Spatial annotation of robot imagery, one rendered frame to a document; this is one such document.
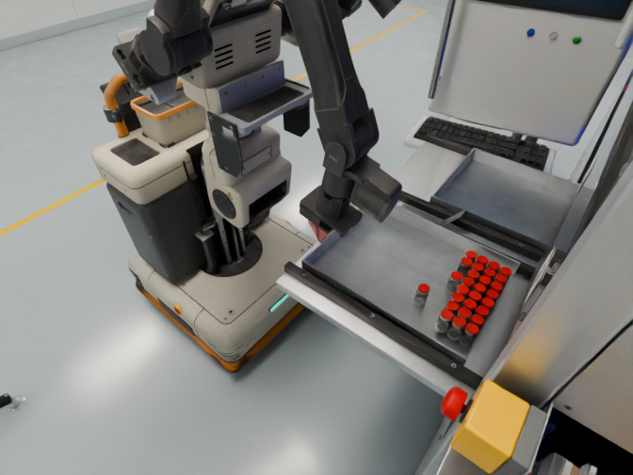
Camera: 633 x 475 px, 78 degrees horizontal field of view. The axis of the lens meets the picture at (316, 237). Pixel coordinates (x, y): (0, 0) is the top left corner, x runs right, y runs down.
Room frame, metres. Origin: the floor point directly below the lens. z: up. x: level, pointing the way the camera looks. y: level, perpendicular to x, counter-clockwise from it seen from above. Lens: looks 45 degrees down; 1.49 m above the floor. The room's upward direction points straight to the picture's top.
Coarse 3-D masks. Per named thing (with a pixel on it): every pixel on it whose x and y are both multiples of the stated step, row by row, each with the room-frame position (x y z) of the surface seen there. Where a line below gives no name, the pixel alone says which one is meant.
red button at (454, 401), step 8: (448, 392) 0.20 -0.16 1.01; (456, 392) 0.20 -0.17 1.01; (464, 392) 0.20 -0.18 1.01; (448, 400) 0.19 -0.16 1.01; (456, 400) 0.19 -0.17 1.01; (464, 400) 0.19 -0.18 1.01; (448, 408) 0.19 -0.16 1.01; (456, 408) 0.18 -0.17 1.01; (464, 408) 0.19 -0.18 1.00; (448, 416) 0.18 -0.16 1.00; (456, 416) 0.18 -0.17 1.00
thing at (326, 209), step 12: (312, 192) 0.56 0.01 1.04; (324, 192) 0.51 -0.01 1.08; (300, 204) 0.53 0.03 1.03; (312, 204) 0.54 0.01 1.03; (324, 204) 0.51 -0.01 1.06; (336, 204) 0.50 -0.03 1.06; (348, 204) 0.51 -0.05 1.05; (324, 216) 0.51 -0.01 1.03; (336, 216) 0.50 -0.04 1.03; (348, 216) 0.52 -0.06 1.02; (360, 216) 0.52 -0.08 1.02; (336, 228) 0.49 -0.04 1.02; (348, 228) 0.49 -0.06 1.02
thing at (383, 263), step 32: (384, 224) 0.64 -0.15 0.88; (416, 224) 0.63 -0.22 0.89; (320, 256) 0.54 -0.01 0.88; (352, 256) 0.54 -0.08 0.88; (384, 256) 0.54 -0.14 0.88; (416, 256) 0.54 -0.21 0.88; (448, 256) 0.54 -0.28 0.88; (352, 288) 0.46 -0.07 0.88; (384, 288) 0.46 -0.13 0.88; (416, 288) 0.46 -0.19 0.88; (416, 320) 0.39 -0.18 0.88; (448, 352) 0.31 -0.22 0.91
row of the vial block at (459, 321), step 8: (488, 264) 0.49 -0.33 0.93; (496, 264) 0.48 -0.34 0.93; (488, 272) 0.46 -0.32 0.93; (496, 272) 0.47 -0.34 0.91; (480, 280) 0.45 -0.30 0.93; (488, 280) 0.45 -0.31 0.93; (480, 288) 0.43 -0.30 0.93; (472, 296) 0.41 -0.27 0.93; (480, 296) 0.41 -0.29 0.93; (464, 304) 0.39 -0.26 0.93; (472, 304) 0.39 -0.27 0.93; (464, 312) 0.38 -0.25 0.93; (472, 312) 0.38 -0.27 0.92; (456, 320) 0.36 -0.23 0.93; (464, 320) 0.36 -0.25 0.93; (448, 328) 0.36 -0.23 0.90; (456, 328) 0.35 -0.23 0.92; (464, 328) 0.37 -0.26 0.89; (448, 336) 0.35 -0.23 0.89; (456, 336) 0.35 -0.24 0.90
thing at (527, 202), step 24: (456, 168) 0.81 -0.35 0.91; (480, 168) 0.86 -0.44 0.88; (504, 168) 0.85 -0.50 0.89; (528, 168) 0.82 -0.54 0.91; (456, 192) 0.76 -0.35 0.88; (480, 192) 0.76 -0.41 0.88; (504, 192) 0.76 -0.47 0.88; (528, 192) 0.76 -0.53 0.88; (552, 192) 0.76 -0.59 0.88; (480, 216) 0.63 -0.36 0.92; (504, 216) 0.67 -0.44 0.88; (528, 216) 0.67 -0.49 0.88; (552, 216) 0.67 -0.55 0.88; (528, 240) 0.57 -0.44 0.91; (552, 240) 0.59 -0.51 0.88
